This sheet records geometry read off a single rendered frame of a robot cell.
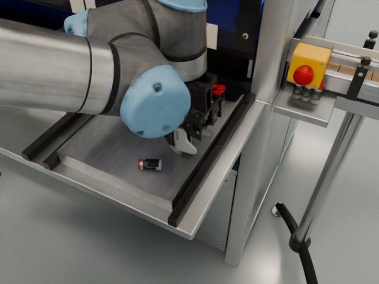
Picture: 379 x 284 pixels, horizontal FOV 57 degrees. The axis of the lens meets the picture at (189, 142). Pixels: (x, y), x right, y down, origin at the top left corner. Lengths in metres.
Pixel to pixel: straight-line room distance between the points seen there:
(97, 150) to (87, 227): 0.99
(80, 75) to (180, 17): 0.20
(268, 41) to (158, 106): 0.48
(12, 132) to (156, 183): 0.36
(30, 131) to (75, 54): 0.54
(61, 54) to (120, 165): 0.42
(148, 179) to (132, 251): 0.95
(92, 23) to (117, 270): 1.25
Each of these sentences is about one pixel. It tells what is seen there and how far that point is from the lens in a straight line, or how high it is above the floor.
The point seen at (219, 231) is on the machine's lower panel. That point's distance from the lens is 1.39.
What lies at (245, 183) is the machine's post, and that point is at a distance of 1.11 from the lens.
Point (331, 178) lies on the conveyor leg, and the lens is 1.20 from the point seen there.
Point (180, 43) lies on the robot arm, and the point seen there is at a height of 1.17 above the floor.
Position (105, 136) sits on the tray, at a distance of 0.79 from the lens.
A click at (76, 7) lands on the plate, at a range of 1.04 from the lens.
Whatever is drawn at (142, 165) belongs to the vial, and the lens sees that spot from 0.69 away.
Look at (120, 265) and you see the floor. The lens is 1.60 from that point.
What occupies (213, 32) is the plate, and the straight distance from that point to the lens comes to 0.83.
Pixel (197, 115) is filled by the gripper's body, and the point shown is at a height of 1.03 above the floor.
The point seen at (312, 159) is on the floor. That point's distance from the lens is 2.02.
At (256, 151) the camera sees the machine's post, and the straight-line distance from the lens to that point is 0.99.
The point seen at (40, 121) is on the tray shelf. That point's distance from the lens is 0.87.
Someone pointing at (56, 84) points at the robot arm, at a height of 1.24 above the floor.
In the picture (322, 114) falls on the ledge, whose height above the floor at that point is 0.88.
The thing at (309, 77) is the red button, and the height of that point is 1.00.
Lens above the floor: 1.42
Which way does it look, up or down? 45 degrees down
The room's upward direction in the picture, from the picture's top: straight up
